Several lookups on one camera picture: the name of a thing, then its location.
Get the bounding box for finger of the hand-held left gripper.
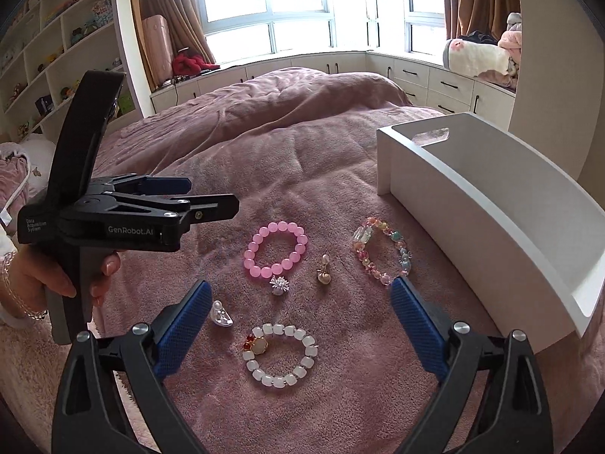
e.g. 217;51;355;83
89;175;192;196
101;191;240;229

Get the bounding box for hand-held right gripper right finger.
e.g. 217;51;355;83
390;275;551;454

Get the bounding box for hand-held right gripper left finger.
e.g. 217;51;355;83
51;279;213;454

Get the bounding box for silver pearl charm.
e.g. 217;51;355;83
209;299;236;328

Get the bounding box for pink bead bracelet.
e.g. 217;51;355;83
243;221;309;279

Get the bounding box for white bead bracelet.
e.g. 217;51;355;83
242;322;318;391

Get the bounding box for multicolour bead bracelet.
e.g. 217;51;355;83
352;218;413;287

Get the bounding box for gold pearl pendant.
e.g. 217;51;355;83
316;254;334;287

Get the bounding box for white storage box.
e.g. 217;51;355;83
377;112;591;339

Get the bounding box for person's left forearm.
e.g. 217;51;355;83
0;218;29;329

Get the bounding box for person's left hand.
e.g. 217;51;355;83
8;250;122;314

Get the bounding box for white fluffy cloth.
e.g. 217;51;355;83
18;135;56;186

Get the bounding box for pink fluffy cloth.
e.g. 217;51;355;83
0;154;33;215

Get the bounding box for pink plush blanket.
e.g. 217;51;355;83
0;67;605;454

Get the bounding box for red plush toy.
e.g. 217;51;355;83
171;52;221;77

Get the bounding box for white bookshelf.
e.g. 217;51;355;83
0;0;143;143

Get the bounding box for white window cabinets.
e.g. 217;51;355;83
150;50;517;129

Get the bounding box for bay window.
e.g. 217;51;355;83
199;0;448;56

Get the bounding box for beige folded blanket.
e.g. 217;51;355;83
477;64;519;89

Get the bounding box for dark cloth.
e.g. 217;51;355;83
461;31;498;46

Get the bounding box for pink plush toy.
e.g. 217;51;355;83
498;28;521;65

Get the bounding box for silver bead wrist bracelet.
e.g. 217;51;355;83
0;250;49;321

